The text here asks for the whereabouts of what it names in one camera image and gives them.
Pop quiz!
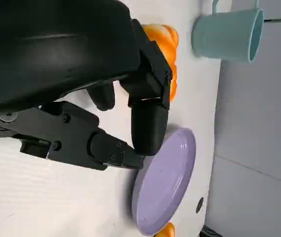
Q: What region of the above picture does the black table cable grommet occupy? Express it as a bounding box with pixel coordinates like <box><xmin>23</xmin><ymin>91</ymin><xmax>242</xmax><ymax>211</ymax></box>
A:
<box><xmin>195</xmin><ymin>197</ymin><xmax>205</xmax><ymax>214</ymax></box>

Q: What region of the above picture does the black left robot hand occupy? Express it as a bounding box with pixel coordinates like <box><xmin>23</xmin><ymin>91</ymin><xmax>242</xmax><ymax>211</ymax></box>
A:
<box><xmin>0</xmin><ymin>0</ymin><xmax>174</xmax><ymax>172</ymax></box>

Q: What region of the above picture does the dark blurry object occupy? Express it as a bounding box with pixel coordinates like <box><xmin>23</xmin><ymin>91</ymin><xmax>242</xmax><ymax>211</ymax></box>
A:
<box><xmin>199</xmin><ymin>224</ymin><xmax>222</xmax><ymax>237</ymax></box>

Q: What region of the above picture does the lilac plate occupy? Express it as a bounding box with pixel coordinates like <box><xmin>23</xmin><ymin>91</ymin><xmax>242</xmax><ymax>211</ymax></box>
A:
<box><xmin>131</xmin><ymin>127</ymin><xmax>197</xmax><ymax>237</ymax></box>

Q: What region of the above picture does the orange and white bread roll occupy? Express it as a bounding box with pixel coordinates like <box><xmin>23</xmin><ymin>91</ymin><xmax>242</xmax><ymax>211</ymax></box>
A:
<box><xmin>141</xmin><ymin>23</ymin><xmax>179</xmax><ymax>103</ymax></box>
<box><xmin>155</xmin><ymin>221</ymin><xmax>176</xmax><ymax>237</ymax></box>

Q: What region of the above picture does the pale green mug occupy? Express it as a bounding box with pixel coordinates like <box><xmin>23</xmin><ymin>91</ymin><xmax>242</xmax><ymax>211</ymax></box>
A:
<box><xmin>191</xmin><ymin>0</ymin><xmax>265</xmax><ymax>64</ymax></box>

